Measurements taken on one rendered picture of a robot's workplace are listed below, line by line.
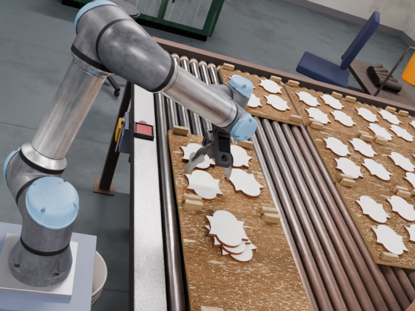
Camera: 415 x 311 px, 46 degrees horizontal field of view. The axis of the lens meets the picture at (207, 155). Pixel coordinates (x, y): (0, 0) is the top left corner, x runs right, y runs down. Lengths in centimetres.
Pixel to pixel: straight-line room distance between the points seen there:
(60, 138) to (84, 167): 187
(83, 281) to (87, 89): 49
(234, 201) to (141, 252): 41
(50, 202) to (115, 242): 152
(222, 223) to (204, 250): 11
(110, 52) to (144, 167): 68
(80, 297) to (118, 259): 130
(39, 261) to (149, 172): 55
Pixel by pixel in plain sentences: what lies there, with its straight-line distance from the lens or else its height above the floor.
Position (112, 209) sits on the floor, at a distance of 282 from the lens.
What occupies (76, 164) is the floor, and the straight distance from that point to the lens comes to 307.
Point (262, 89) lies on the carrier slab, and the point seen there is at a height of 94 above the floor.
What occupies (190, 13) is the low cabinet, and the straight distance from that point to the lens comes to 535.
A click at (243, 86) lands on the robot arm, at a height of 132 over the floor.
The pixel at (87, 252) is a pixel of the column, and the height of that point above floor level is 87.
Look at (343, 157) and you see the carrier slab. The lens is 217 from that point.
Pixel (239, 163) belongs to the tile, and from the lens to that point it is 178.
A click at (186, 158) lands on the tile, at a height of 95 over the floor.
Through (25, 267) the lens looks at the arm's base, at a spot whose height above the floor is 93.
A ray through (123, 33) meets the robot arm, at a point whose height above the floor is 149.
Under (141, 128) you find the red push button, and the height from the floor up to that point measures 93.
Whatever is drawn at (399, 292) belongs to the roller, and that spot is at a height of 92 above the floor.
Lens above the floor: 187
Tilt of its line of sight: 32 degrees down
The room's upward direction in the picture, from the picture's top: 22 degrees clockwise
